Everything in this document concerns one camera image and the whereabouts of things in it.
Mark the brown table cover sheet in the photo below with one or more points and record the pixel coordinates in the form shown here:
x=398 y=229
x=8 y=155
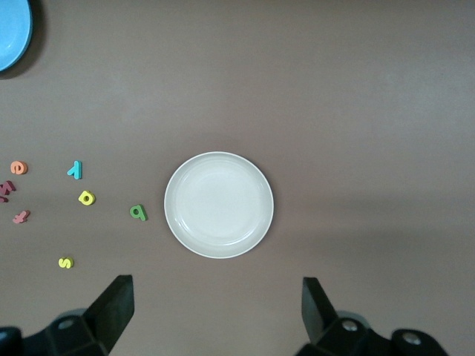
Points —
x=334 y=92

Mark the pink foam letter f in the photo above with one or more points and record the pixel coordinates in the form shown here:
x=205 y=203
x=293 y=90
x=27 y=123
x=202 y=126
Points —
x=21 y=217

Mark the blue round plate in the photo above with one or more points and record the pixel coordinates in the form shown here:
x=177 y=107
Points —
x=11 y=33

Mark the green foam letter p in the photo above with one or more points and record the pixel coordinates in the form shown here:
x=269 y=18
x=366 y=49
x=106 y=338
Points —
x=142 y=213

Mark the beige round plate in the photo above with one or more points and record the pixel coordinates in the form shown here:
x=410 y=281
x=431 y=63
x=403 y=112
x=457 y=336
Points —
x=219 y=204

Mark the yellow foam letter a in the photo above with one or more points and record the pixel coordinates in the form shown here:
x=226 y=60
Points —
x=91 y=198

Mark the maroon foam letter k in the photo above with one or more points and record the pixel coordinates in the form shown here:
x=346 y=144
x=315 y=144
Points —
x=7 y=187

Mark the teal foam letter y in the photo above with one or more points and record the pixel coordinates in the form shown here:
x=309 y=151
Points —
x=77 y=171

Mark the orange foam letter e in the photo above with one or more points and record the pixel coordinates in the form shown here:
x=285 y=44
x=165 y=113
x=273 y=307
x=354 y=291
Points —
x=18 y=171

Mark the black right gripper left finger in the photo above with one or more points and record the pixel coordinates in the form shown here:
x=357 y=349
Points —
x=100 y=326

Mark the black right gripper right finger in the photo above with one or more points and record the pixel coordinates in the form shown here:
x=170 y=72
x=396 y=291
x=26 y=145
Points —
x=326 y=333

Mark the yellow foam letter s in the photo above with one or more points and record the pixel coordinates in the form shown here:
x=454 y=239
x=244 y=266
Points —
x=65 y=263

